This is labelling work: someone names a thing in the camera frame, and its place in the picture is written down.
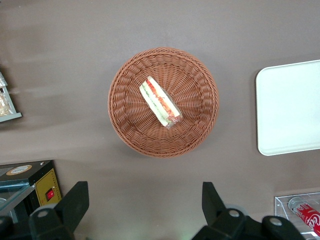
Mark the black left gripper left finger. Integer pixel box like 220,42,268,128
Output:
28,181,90,240

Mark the clear acrylic can box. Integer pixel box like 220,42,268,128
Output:
274,191,320,240

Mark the triangle sandwich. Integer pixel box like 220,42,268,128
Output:
138,75,181,130

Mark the red cola can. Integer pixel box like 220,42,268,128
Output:
287,196,320,237

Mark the white rectangular tray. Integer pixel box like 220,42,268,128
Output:
255,59,320,157

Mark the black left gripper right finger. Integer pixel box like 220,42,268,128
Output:
191,181,262,240

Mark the black appliance with yellow panel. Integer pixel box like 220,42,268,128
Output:
0,159,63,226

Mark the brown round wicker basket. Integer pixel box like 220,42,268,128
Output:
107,46,221,159

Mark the packaged bread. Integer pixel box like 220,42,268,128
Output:
0,92,13,117

